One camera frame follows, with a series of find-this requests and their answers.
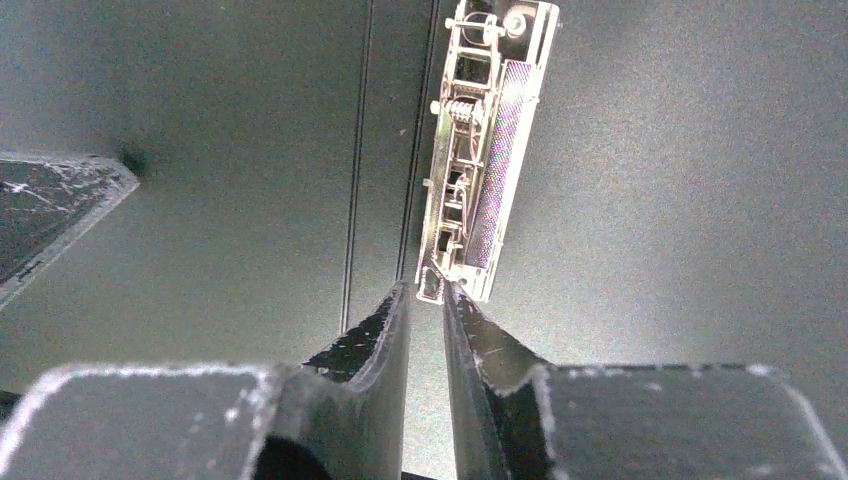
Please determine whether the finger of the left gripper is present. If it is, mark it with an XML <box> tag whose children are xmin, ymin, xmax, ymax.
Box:
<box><xmin>1</xmin><ymin>153</ymin><xmax>140</xmax><ymax>306</ymax></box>

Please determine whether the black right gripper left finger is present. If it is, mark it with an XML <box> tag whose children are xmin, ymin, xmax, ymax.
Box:
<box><xmin>1</xmin><ymin>282</ymin><xmax>410</xmax><ymax>479</ymax></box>

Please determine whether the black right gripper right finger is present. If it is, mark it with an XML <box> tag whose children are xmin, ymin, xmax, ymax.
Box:
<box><xmin>443</xmin><ymin>283</ymin><xmax>847</xmax><ymax>479</ymax></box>

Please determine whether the black folder with beige cover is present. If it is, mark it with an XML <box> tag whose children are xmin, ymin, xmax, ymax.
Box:
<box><xmin>1</xmin><ymin>1</ymin><xmax>847</xmax><ymax>454</ymax></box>

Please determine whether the metal folder clip mechanism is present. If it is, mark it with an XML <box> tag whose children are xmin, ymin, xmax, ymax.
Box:
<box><xmin>416</xmin><ymin>1</ymin><xmax>559</xmax><ymax>305</ymax></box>

